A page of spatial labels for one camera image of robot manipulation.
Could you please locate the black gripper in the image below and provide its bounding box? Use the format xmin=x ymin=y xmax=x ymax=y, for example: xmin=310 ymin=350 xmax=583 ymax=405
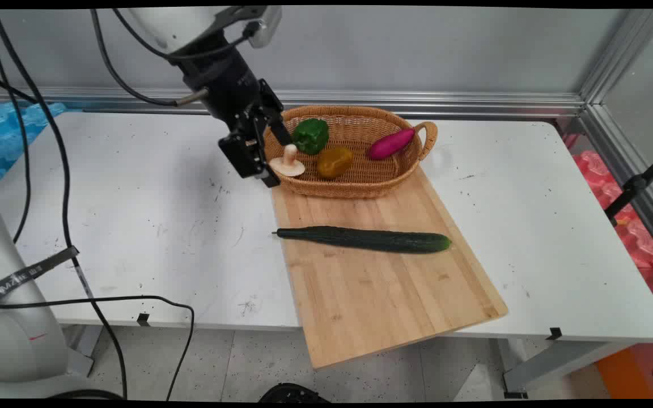
xmin=175 ymin=45 xmax=294 ymax=188

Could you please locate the long dark green cucumber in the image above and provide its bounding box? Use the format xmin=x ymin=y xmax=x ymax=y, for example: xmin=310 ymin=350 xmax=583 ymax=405
xmin=273 ymin=226 xmax=452 ymax=254

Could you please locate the beige mushroom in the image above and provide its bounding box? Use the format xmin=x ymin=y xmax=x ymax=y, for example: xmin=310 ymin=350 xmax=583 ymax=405
xmin=269 ymin=144 xmax=306 ymax=178

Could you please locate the green bell pepper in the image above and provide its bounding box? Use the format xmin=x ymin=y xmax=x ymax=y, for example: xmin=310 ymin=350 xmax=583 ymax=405
xmin=292 ymin=118 xmax=330 ymax=156

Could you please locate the yellow bell pepper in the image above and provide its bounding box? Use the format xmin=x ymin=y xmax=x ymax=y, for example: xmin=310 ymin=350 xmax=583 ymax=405
xmin=316 ymin=146 xmax=355 ymax=180

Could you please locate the woven wicker basket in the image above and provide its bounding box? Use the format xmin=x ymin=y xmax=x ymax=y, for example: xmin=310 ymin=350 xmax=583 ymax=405
xmin=263 ymin=105 xmax=438 ymax=199

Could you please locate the purple sweet potato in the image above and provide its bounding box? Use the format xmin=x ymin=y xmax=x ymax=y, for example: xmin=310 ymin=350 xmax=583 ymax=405
xmin=367 ymin=128 xmax=417 ymax=160

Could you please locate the wooden cutting board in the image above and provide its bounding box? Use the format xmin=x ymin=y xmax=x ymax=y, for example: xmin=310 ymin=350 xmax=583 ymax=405
xmin=272 ymin=164 xmax=509 ymax=370

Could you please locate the blue foam sheet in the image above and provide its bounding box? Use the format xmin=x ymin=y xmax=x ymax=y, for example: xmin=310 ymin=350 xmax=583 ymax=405
xmin=0 ymin=101 xmax=68 ymax=189

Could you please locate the black round object on floor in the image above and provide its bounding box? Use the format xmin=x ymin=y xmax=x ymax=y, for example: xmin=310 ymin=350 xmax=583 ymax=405
xmin=258 ymin=382 xmax=330 ymax=403

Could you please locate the grey table leg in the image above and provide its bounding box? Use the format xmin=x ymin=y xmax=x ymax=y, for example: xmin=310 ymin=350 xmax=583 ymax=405
xmin=65 ymin=324 xmax=104 ymax=378

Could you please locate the black tripod stand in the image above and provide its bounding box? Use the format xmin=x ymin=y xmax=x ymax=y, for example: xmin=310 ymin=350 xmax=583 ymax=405
xmin=604 ymin=145 xmax=653 ymax=227

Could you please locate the red foam sheet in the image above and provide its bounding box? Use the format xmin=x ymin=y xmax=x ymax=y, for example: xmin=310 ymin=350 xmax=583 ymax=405
xmin=563 ymin=133 xmax=653 ymax=321

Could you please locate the orange floor mat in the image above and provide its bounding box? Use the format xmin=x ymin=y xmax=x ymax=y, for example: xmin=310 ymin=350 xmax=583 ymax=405
xmin=595 ymin=347 xmax=653 ymax=400

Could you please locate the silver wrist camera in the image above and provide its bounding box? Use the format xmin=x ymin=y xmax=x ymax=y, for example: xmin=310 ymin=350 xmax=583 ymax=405
xmin=246 ymin=6 xmax=283 ymax=49

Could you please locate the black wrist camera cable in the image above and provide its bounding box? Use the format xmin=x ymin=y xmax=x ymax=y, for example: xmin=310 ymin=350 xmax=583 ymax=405
xmin=112 ymin=8 xmax=262 ymax=62

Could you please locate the horizontal aluminium frame rail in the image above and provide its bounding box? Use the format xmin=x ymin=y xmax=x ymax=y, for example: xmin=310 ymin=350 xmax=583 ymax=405
xmin=0 ymin=85 xmax=586 ymax=120

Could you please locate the black cable with metal plug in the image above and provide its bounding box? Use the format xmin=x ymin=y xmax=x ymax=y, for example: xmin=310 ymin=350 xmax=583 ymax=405
xmin=90 ymin=8 xmax=209 ymax=108

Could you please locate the thick black cable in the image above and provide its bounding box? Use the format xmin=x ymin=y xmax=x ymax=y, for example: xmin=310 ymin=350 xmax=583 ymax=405
xmin=0 ymin=8 xmax=129 ymax=400

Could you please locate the black cable looping off table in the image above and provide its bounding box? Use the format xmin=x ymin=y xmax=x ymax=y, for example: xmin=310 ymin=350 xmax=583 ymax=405
xmin=0 ymin=295 xmax=196 ymax=401

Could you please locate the thin black cable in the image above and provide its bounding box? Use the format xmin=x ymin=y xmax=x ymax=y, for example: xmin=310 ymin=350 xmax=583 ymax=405
xmin=0 ymin=10 xmax=32 ymax=245

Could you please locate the short black cable by rail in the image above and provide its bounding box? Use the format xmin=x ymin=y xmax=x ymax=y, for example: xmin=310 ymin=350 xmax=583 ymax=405
xmin=0 ymin=71 xmax=39 ymax=105

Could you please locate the grey printed cable strap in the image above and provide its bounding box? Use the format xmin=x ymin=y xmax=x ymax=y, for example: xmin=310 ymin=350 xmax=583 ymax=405
xmin=0 ymin=246 xmax=81 ymax=311

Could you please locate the slanted aluminium side rail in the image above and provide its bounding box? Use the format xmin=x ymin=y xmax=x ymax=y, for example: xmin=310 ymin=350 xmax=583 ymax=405
xmin=579 ymin=104 xmax=653 ymax=264

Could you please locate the upright aluminium frame post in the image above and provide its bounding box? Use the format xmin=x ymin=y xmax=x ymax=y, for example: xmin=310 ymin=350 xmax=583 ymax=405
xmin=579 ymin=8 xmax=653 ymax=107

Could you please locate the grey table leg frame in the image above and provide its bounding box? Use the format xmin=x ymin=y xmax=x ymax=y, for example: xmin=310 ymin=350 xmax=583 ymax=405
xmin=497 ymin=338 xmax=636 ymax=398

